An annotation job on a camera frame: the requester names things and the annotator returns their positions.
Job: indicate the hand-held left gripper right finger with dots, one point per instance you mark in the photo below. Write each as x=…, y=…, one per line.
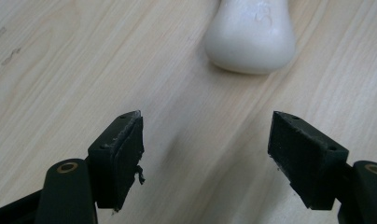
x=304, y=155

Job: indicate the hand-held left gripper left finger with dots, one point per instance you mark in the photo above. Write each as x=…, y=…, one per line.
x=115, y=158

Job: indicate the white plastic bottle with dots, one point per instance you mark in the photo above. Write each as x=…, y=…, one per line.
x=250, y=37

